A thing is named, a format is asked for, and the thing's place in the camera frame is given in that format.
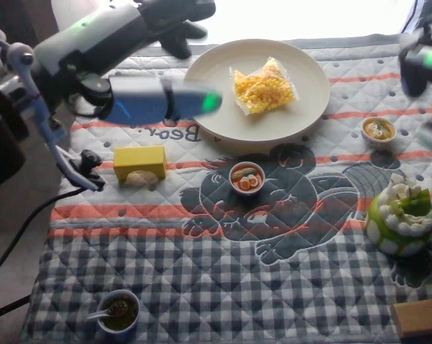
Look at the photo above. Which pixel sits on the small white spoon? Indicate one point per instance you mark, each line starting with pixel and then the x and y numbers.
pixel 97 315

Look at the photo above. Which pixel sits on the toy noodle bowl with egg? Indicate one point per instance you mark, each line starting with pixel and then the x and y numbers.
pixel 246 177

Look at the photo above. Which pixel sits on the wooden block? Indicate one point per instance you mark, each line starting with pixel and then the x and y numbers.
pixel 420 317

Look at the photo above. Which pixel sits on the toy bowl of green soup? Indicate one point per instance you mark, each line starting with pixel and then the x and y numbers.
pixel 122 315

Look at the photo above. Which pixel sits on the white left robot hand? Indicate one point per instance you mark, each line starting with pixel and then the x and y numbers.
pixel 94 32

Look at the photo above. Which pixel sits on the cream round plate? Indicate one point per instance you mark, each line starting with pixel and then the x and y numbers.
pixel 215 93

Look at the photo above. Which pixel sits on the yellow block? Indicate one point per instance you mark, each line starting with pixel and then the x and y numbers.
pixel 140 159

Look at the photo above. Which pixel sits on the small toy soup bowl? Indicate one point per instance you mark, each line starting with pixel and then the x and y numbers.
pixel 378 130

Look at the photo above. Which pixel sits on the grey quilt with bear print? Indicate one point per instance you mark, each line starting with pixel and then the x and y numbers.
pixel 237 268

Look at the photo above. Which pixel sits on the yellow corn pile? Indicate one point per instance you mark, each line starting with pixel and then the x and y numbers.
pixel 264 89

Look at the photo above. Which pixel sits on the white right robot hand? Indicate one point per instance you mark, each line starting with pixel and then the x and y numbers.
pixel 428 59

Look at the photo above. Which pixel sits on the beige toy bun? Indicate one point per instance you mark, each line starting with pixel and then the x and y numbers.
pixel 142 178

